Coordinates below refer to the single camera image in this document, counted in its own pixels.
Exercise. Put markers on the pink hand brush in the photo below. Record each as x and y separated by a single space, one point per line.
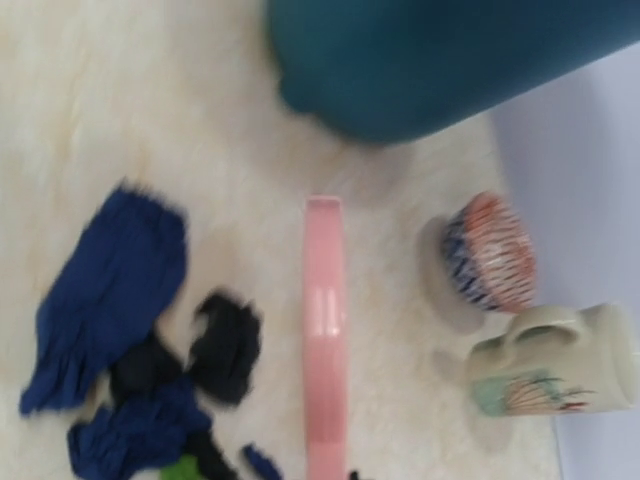
325 357

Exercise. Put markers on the pile of coloured scraps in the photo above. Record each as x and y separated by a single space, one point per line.
156 417

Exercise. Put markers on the patterned small bowl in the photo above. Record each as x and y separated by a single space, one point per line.
488 255

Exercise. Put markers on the teal plastic bucket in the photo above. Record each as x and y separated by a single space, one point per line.
393 71

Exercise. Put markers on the large dark blue scrap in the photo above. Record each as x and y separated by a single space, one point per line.
125 271

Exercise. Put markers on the beige ceramic mug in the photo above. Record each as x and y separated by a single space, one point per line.
554 360

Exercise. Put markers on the green scrap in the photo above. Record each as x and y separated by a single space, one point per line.
186 468

